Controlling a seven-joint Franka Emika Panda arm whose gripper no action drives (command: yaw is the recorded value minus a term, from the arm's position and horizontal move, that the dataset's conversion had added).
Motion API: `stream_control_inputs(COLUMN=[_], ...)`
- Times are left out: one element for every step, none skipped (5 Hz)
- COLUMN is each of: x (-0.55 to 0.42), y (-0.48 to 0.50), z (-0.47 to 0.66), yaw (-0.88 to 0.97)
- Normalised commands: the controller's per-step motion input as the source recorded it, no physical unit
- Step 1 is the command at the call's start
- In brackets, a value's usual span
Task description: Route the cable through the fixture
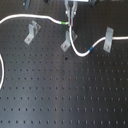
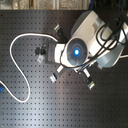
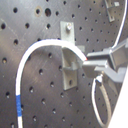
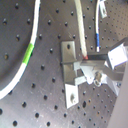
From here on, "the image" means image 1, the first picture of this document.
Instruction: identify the left metal cable clip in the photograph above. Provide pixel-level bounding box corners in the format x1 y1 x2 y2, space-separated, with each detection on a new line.
24 21 41 44

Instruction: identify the metal cable clip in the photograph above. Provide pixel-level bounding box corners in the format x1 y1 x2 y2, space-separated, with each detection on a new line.
103 27 114 53
61 32 77 52
24 21 41 44

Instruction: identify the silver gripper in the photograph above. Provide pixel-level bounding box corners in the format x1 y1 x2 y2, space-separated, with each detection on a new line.
64 0 78 26

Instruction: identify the right metal cable clip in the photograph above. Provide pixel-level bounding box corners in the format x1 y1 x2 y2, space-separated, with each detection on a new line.
103 27 114 53

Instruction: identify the black post top right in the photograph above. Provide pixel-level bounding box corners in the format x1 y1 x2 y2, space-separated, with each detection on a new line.
89 0 98 7

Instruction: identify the black post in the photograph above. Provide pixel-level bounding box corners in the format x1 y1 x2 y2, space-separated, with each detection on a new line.
25 0 31 10
89 0 98 7

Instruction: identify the middle metal cable clip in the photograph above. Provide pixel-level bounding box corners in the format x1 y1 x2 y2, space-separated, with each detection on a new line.
61 32 77 52

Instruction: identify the white cable with coloured marks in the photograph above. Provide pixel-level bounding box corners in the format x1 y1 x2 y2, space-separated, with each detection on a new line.
0 13 128 92

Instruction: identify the black post top left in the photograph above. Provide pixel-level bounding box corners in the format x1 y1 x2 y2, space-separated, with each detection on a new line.
25 0 31 10

